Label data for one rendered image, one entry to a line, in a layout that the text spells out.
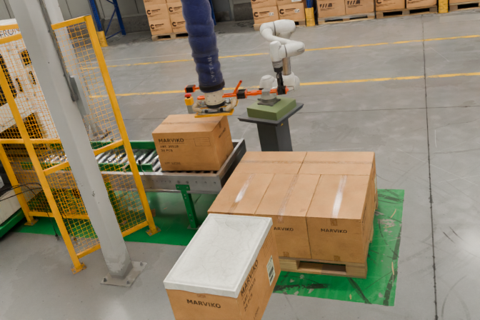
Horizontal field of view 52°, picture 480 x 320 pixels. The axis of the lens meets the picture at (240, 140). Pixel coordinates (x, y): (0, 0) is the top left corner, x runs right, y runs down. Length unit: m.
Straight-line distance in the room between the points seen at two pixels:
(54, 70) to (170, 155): 1.44
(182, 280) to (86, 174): 1.57
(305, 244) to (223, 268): 1.35
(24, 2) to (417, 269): 3.33
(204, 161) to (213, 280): 2.08
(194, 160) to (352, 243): 1.63
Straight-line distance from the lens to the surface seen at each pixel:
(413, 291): 3.87
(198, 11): 4.04
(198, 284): 2.56
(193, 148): 4.46
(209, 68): 4.15
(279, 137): 5.00
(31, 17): 3.59
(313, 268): 4.04
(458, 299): 3.85
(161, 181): 4.61
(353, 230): 3.68
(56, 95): 3.70
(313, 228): 3.74
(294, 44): 4.09
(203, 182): 4.41
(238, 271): 2.58
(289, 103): 4.90
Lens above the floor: 2.67
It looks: 25 degrees down
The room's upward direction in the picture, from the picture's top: 11 degrees counter-clockwise
